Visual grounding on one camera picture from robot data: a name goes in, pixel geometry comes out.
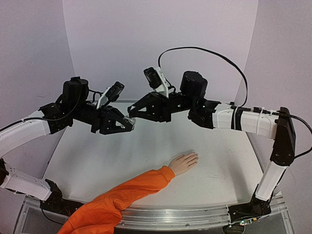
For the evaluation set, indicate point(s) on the mannequin hand with long nails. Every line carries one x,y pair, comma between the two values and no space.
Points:
183,163

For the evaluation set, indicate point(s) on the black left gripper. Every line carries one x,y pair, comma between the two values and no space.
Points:
104,119

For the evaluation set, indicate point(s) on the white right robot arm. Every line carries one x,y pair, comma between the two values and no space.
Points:
275,126

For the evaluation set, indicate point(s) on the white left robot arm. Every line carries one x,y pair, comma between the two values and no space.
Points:
47,120

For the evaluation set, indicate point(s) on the clear nail polish bottle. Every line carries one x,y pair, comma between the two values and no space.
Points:
126,123

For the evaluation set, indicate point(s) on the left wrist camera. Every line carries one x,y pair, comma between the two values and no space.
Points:
111,94

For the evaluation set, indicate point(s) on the aluminium table front rail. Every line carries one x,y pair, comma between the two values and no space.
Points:
34,219

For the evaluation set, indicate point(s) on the aluminium back edge strip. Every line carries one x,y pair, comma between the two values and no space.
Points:
175,101

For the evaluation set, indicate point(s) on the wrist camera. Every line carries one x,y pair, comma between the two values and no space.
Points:
111,94
157,80

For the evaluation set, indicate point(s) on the orange sleeved forearm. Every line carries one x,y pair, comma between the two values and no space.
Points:
101,215

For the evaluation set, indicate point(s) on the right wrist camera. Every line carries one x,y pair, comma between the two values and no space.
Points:
157,80

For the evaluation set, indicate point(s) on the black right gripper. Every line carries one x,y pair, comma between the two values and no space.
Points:
163,107

